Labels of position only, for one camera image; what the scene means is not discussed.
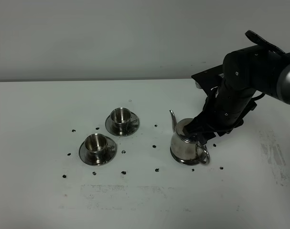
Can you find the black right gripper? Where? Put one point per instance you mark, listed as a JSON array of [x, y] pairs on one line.
[[224, 112]]

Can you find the stainless steel teapot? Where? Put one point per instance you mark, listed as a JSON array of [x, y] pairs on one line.
[[186, 150]]

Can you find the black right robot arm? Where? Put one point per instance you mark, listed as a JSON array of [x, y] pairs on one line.
[[230, 88]]

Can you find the rear stainless steel saucer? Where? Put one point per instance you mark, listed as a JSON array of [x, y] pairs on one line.
[[133, 126]]

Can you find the stainless steel saucer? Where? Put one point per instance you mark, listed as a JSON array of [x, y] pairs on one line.
[[133, 126], [96, 160]]

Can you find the rear stainless steel teacup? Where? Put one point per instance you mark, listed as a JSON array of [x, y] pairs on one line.
[[122, 119]]

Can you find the stainless steel teacup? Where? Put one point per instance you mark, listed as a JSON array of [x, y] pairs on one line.
[[98, 144], [122, 119]]

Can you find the front stainless steel teacup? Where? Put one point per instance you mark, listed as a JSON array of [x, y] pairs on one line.
[[98, 144]]

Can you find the front stainless steel saucer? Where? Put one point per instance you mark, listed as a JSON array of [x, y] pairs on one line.
[[96, 160]]

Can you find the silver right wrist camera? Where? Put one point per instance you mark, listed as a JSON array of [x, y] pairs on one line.
[[209, 79]]

